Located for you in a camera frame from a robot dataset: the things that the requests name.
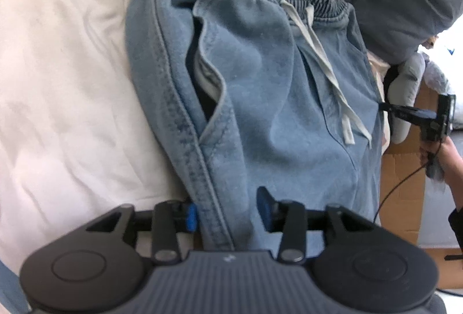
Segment blue-grey denim pants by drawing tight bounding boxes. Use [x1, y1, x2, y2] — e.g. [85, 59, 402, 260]
[126, 0, 383, 251]

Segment person's right hand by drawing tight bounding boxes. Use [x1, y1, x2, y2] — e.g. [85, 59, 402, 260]
[420, 136, 463, 211]

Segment grey U-shaped neck pillow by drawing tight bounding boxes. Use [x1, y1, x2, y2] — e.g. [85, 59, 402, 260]
[387, 52, 426, 145]

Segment cream bear-print quilt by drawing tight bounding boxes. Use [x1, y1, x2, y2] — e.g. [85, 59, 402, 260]
[1, 0, 186, 271]

